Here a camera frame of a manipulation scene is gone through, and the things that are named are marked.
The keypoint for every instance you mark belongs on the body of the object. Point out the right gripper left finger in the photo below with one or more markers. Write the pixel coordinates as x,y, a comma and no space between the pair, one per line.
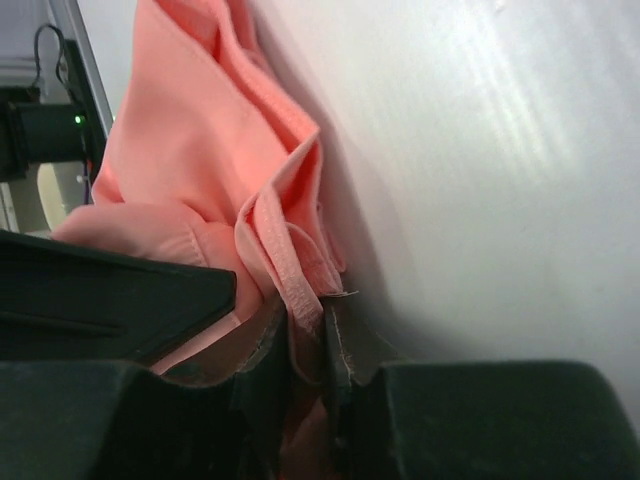
218,415

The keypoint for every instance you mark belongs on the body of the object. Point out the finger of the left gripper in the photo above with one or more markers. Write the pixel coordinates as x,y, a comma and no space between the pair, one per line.
63,302

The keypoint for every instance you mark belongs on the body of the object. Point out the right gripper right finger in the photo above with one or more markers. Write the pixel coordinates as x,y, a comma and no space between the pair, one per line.
394,418

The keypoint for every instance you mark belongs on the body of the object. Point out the pink skirt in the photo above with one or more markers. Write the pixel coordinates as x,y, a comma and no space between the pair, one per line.
210,163

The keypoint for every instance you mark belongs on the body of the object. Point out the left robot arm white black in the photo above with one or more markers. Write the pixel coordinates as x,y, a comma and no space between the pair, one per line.
34,133

